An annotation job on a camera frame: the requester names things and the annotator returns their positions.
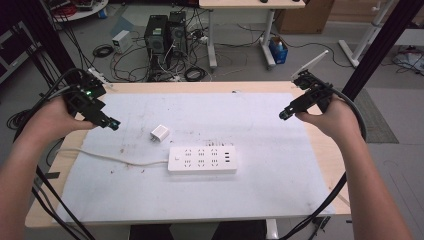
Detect white power strip cable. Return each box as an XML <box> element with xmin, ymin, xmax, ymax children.
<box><xmin>57</xmin><ymin>147</ymin><xmax>170</xmax><ymax>167</ymax></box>

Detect brown cardboard box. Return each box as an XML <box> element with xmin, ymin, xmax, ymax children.
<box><xmin>274</xmin><ymin>0</ymin><xmax>335</xmax><ymax>35</ymax></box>

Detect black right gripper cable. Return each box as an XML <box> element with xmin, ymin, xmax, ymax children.
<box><xmin>279</xmin><ymin>85</ymin><xmax>368</xmax><ymax>240</ymax></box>

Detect black computer tower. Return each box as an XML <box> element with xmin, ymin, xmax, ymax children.
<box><xmin>167</xmin><ymin>10</ymin><xmax>189</xmax><ymax>58</ymax></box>
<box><xmin>143</xmin><ymin>14</ymin><xmax>170</xmax><ymax>66</ymax></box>

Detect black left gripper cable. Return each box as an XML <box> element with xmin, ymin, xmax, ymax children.
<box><xmin>12</xmin><ymin>68</ymin><xmax>98</xmax><ymax>240</ymax></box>

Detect person's left hand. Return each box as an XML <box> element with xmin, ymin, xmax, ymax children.
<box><xmin>19</xmin><ymin>95</ymin><xmax>98</xmax><ymax>142</ymax></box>

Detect small white box device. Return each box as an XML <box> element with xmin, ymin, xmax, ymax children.
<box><xmin>111</xmin><ymin>29</ymin><xmax>134</xmax><ymax>55</ymax></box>

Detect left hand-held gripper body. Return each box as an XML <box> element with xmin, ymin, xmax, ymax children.
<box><xmin>62</xmin><ymin>68</ymin><xmax>113</xmax><ymax>129</ymax></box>

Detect white-legged wooden desk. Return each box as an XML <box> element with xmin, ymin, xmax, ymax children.
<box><xmin>198</xmin><ymin>0</ymin><xmax>307</xmax><ymax>70</ymax></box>

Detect white charger adapter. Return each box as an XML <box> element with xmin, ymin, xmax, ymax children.
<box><xmin>149</xmin><ymin>124</ymin><xmax>170</xmax><ymax>144</ymax></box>

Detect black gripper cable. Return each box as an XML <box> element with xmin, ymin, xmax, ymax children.
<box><xmin>12</xmin><ymin>68</ymin><xmax>98</xmax><ymax>240</ymax></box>
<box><xmin>279</xmin><ymin>85</ymin><xmax>368</xmax><ymax>240</ymax></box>

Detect blue storage bin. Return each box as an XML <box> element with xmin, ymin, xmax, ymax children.
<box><xmin>268</xmin><ymin>36</ymin><xmax>289</xmax><ymax>65</ymax></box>

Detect person's right hand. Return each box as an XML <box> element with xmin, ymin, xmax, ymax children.
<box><xmin>294</xmin><ymin>94</ymin><xmax>363</xmax><ymax>142</ymax></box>

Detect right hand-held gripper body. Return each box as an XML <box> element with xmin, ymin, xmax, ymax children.
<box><xmin>290</xmin><ymin>49</ymin><xmax>335</xmax><ymax>114</ymax></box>

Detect grey floor mat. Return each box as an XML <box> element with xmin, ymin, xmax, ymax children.
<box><xmin>352</xmin><ymin>87</ymin><xmax>400</xmax><ymax>145</ymax></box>

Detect white floor power strip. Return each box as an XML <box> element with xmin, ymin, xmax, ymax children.
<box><xmin>86</xmin><ymin>67</ymin><xmax>110</xmax><ymax>85</ymax></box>

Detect round white table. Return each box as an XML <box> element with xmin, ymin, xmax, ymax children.
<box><xmin>42</xmin><ymin>0</ymin><xmax>110</xmax><ymax>24</ymax></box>

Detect black frame post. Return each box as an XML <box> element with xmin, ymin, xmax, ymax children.
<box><xmin>15</xmin><ymin>0</ymin><xmax>78</xmax><ymax>88</ymax></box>
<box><xmin>341</xmin><ymin>0</ymin><xmax>424</xmax><ymax>102</ymax></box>

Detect white metal stand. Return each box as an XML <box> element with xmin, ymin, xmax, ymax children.
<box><xmin>337</xmin><ymin>0</ymin><xmax>392</xmax><ymax>69</ymax></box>

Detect white table mat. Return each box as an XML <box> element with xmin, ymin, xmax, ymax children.
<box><xmin>53</xmin><ymin>92</ymin><xmax>335</xmax><ymax>224</ymax></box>

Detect coiled black cable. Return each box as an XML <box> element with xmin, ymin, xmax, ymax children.
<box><xmin>183</xmin><ymin>66</ymin><xmax>208</xmax><ymax>83</ymax></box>
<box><xmin>92</xmin><ymin>43</ymin><xmax>115</xmax><ymax>59</ymax></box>

